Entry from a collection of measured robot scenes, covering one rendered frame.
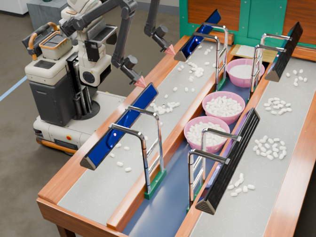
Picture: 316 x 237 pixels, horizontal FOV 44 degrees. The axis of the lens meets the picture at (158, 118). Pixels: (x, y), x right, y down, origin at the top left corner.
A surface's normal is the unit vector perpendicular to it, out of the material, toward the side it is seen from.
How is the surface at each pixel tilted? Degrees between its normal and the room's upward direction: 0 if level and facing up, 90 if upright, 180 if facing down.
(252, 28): 90
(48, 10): 90
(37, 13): 90
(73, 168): 0
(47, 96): 90
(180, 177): 0
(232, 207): 0
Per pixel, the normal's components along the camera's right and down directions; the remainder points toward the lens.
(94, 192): -0.06, -0.77
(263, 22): -0.46, 0.59
